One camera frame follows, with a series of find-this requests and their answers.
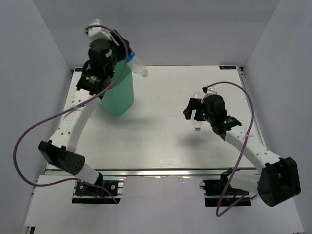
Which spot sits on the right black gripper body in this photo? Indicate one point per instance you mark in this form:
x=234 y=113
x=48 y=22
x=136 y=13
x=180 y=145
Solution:
x=205 y=115

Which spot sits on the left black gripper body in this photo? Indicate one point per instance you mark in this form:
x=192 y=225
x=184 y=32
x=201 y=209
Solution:
x=118 y=52

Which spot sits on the clear unlabelled plastic bottle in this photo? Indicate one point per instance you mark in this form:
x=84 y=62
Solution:
x=196 y=102

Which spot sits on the crushed blue label bottle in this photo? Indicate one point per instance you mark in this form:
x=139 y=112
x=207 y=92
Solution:
x=136 y=65

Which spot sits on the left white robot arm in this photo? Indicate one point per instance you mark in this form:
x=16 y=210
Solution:
x=60 y=149

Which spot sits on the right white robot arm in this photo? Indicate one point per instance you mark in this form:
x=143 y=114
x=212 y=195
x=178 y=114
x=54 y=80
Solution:
x=277 y=179

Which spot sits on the green plastic bin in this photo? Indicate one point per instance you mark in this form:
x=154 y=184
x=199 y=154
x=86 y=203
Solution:
x=120 y=97

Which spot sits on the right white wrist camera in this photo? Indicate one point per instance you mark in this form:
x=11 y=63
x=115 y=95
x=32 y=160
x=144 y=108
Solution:
x=208 y=91

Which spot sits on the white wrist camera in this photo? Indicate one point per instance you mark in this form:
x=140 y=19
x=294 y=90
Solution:
x=97 y=33
x=208 y=91

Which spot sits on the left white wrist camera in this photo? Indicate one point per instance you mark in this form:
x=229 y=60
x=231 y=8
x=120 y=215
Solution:
x=97 y=33

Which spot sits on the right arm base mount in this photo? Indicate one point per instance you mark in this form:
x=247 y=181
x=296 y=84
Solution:
x=214 y=182

